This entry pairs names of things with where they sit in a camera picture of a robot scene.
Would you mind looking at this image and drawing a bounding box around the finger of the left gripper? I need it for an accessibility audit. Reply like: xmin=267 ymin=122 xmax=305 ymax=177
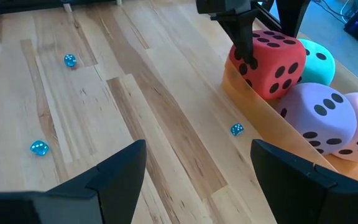
xmin=275 ymin=0 xmax=311 ymax=39
xmin=210 ymin=8 xmax=260 ymax=70

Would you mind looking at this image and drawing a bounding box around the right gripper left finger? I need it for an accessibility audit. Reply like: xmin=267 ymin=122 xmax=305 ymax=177
xmin=0 ymin=139 xmax=148 ymax=224

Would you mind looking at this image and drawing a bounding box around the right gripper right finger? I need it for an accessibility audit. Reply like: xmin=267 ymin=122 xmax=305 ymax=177
xmin=250 ymin=138 xmax=358 ymax=224

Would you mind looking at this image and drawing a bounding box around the large red foam die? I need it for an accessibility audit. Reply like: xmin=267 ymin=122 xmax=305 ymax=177
xmin=228 ymin=30 xmax=307 ymax=101

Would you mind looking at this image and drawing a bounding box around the large green foam die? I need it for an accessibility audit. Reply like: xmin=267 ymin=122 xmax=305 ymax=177
xmin=296 ymin=39 xmax=336 ymax=86

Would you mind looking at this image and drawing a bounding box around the small light blue die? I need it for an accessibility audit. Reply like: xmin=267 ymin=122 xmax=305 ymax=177
xmin=30 ymin=140 xmax=50 ymax=157
xmin=63 ymin=54 xmax=78 ymax=68

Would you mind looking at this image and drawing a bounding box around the large purple foam die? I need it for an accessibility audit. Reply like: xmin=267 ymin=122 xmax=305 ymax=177
xmin=275 ymin=82 xmax=358 ymax=156

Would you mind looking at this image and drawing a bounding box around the small teal die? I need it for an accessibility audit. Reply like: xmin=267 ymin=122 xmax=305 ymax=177
xmin=230 ymin=123 xmax=245 ymax=137

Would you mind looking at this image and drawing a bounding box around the orange translucent plastic bin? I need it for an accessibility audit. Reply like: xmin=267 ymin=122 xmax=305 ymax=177
xmin=221 ymin=57 xmax=358 ymax=189

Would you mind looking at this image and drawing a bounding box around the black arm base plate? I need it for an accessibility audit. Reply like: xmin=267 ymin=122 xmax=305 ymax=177
xmin=62 ymin=0 xmax=122 ymax=13

